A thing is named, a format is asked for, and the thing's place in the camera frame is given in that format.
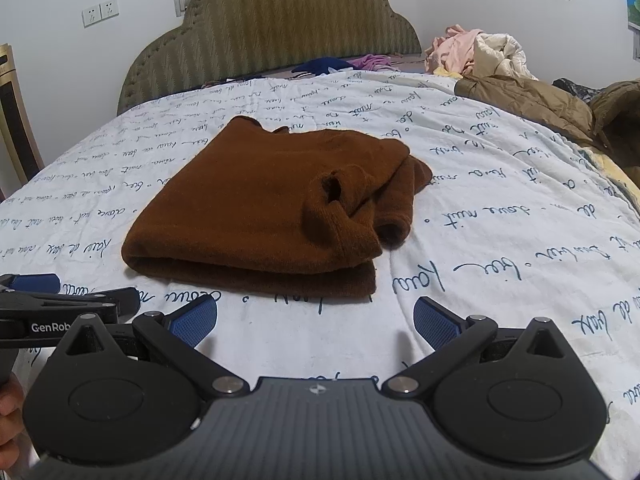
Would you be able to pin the olive upholstered headboard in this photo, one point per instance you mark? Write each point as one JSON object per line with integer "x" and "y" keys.
{"x": 280, "y": 30}

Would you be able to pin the gold tower air conditioner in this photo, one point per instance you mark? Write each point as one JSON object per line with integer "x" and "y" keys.
{"x": 15, "y": 120}

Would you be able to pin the purple garment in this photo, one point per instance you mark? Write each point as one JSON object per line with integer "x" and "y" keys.
{"x": 372, "y": 62}

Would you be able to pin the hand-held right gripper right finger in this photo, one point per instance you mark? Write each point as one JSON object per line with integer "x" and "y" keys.
{"x": 436, "y": 322}

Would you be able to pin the black cloth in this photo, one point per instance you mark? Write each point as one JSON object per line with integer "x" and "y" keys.
{"x": 575, "y": 88}

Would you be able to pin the dark blue garment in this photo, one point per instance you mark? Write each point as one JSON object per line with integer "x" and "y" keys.
{"x": 322, "y": 66}

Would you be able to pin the brown knit sweater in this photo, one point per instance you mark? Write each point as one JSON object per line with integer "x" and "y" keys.
{"x": 260, "y": 210}

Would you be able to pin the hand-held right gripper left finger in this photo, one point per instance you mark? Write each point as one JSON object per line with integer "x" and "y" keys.
{"x": 195, "y": 321}

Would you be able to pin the person's left hand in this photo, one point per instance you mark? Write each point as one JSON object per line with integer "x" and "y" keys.
{"x": 11, "y": 412}

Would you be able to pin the yellow patterned sheet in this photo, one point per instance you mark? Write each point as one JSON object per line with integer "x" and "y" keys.
{"x": 607, "y": 170}

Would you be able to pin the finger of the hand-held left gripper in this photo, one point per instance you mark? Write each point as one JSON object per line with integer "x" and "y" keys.
{"x": 35, "y": 281}

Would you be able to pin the cream padded jacket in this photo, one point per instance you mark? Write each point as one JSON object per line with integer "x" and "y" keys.
{"x": 502, "y": 57}

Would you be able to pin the tan jacket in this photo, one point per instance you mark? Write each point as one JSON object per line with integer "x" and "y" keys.
{"x": 540, "y": 102}

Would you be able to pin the white script-printed quilt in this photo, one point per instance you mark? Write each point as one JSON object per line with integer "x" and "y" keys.
{"x": 500, "y": 240}

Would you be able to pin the wall picture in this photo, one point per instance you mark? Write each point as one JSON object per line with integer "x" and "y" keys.
{"x": 632, "y": 15}

